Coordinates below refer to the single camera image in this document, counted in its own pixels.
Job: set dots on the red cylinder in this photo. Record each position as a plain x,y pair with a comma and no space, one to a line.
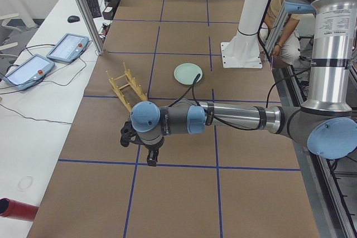
18,210

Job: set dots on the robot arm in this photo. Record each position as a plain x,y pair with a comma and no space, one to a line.
322,124

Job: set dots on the teach pendant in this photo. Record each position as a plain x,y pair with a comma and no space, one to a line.
29,72
69,48

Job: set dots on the far teach pendant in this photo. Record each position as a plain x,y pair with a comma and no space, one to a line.
69,48

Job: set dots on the black keyboard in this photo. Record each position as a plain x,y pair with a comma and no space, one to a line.
94,8

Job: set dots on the near teach pendant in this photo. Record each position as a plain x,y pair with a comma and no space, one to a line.
29,72

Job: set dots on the light green plate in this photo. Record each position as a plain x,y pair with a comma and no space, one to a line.
186,73

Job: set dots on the seated person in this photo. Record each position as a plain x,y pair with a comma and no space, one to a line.
287,48

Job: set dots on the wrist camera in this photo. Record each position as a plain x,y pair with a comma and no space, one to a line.
128,135

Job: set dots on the aluminium frame post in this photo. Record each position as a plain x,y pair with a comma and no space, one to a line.
89,22

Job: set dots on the wooden dish rack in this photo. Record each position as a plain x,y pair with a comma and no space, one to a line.
124,82

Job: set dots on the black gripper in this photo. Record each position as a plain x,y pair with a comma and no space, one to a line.
153,146

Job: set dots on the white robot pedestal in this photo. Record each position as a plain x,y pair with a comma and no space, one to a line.
243,50

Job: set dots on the black computer mouse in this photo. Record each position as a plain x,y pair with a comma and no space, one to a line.
73,18

